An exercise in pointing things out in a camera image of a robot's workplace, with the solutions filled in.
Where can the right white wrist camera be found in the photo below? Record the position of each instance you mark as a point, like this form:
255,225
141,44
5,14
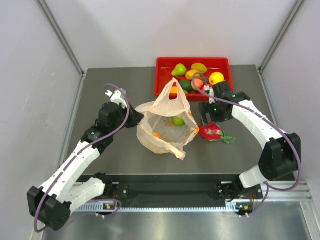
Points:
208,89

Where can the translucent banana print plastic bag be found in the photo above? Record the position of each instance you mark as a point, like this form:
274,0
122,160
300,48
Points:
158,118

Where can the orange fruit taken from bag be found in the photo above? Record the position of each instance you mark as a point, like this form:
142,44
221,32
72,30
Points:
193,73

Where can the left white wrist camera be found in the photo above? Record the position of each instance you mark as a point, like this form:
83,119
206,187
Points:
118,97

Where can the yellow green mango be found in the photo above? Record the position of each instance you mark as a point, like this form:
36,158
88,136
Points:
176,90

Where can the green avocado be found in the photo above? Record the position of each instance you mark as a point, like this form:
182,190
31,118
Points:
186,85

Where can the yellow orange fruit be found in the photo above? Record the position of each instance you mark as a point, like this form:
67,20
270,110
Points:
216,77

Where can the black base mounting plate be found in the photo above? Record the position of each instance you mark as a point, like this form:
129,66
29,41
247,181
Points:
162,190

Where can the green pear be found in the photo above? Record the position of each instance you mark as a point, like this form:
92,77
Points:
179,70

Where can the aluminium frame rail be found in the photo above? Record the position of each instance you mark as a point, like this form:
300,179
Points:
299,194

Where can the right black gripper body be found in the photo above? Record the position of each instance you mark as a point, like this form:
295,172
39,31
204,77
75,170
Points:
215,112

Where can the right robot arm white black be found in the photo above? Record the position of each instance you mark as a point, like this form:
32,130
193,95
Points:
281,152

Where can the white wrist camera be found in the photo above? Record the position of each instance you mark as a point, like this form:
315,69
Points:
118,97
208,89

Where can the red plastic tray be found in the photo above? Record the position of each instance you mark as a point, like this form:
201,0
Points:
165,66

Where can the red strawberry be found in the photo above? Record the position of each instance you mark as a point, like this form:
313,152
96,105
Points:
212,132

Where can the yellow starfruit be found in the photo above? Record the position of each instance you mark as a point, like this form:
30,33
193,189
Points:
199,67

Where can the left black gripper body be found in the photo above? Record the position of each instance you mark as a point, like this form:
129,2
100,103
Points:
131,121

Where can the pink peach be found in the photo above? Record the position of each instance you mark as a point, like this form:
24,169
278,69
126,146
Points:
197,83

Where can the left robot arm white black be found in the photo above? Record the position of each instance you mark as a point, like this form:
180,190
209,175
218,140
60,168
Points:
57,199

